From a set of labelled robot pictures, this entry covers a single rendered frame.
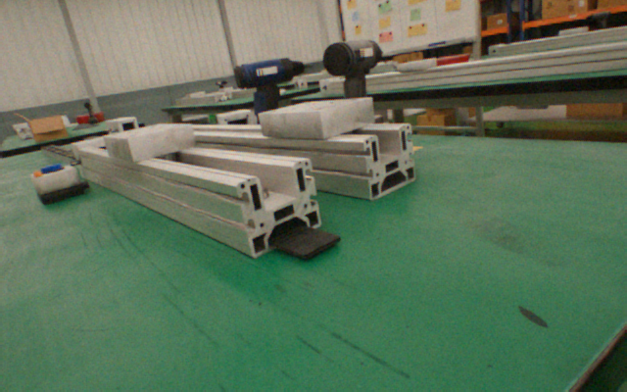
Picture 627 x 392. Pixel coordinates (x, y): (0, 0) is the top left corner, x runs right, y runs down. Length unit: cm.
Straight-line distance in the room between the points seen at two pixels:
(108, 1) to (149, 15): 103
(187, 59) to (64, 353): 1268
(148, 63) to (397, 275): 1235
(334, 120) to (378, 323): 34
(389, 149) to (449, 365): 38
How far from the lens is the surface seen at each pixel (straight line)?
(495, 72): 197
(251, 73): 99
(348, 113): 60
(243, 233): 43
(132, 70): 1249
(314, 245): 41
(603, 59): 180
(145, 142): 71
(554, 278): 37
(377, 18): 412
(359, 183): 55
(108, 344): 38
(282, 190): 48
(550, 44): 406
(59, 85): 1221
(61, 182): 101
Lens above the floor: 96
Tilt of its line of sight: 17 degrees down
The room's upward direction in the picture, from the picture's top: 10 degrees counter-clockwise
